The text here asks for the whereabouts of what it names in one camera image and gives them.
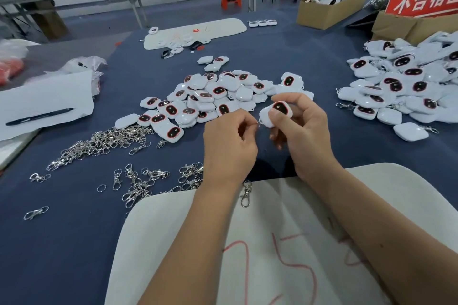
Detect person's right forearm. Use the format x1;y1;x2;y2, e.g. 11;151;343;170
315;163;458;305

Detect white paper sheet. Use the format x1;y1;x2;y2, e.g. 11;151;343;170
0;71;95;141

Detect orange bag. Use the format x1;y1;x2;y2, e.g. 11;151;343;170
0;58;26;86

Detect long white foam board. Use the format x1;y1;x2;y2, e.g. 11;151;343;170
144;17;248;51

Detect flat brown cardboard box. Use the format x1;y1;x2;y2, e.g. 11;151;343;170
371;11;458;45

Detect person's left hand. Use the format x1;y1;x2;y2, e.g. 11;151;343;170
202;110;260;191

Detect black pen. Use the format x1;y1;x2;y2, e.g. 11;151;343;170
6;107;74;126

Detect white tag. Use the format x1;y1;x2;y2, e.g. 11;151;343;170
258;100;294;128

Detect white plastic bag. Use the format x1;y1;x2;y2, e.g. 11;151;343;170
0;38;40;59

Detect person's right hand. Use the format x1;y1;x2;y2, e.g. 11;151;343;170
266;92;343;184

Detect person's left forearm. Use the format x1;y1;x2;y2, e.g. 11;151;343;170
139;180;248;305

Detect white foam board red marks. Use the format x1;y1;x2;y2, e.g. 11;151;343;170
105;163;458;305

